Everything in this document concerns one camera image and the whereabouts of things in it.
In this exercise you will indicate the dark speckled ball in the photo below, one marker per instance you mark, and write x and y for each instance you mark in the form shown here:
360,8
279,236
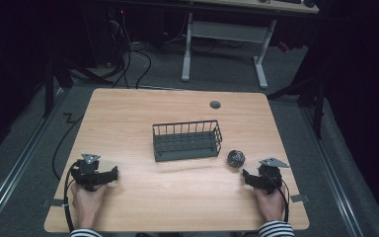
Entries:
236,158

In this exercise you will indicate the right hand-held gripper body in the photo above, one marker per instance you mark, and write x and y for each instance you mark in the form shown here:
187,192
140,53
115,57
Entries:
269,176

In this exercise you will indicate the black metal stand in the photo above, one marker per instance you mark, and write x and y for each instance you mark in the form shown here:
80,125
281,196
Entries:
317,105
49,85

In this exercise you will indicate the grey tape piece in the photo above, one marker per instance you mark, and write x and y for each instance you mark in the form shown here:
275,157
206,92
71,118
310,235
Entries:
56,202
299,198

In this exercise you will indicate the person's left hand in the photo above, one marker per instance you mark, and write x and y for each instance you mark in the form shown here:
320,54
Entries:
87,204

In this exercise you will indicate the grey table grommet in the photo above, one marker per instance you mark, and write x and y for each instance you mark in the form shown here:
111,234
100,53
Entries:
215,104

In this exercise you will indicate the metal floor rail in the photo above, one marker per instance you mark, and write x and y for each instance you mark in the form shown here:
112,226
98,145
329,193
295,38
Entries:
16,164
332,171

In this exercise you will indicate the person's right hand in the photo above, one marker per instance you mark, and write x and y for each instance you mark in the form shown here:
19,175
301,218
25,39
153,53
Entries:
269,205

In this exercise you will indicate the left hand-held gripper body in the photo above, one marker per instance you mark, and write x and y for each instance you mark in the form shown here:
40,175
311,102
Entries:
86,171

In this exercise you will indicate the white-legged desk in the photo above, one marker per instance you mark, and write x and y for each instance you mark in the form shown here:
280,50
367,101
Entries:
225,31

